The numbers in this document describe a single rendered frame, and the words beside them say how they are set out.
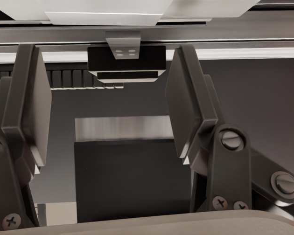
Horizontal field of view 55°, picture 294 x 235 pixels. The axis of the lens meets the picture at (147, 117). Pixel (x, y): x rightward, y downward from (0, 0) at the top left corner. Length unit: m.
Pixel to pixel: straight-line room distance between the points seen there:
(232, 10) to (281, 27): 0.33
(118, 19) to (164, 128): 0.10
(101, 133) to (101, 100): 0.50
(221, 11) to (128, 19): 0.07
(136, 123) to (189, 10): 0.10
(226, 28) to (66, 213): 2.25
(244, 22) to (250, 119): 0.35
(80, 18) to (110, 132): 0.10
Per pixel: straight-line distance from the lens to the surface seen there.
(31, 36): 0.52
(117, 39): 0.29
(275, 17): 0.56
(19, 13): 0.24
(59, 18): 0.24
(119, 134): 0.25
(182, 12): 0.23
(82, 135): 0.26
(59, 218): 2.61
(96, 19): 0.24
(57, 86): 0.64
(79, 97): 0.76
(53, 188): 0.82
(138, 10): 0.21
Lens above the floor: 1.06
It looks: 4 degrees up
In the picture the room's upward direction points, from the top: 179 degrees clockwise
